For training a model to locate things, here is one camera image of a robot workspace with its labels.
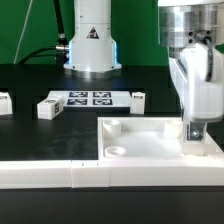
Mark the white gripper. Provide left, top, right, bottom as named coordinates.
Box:
left=169, top=44, right=224, bottom=141

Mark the white square table top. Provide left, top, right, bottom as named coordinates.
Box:
left=97, top=117, right=224, bottom=160

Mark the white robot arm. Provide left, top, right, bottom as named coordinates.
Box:
left=64, top=0, right=224, bottom=141

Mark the white L-shaped obstacle fence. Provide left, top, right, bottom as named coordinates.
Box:
left=0, top=143, right=224, bottom=190

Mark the white base tag plate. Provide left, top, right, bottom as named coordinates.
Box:
left=48, top=91, right=131, bottom=108

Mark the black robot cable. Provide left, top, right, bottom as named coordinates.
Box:
left=18, top=0, right=70, bottom=65

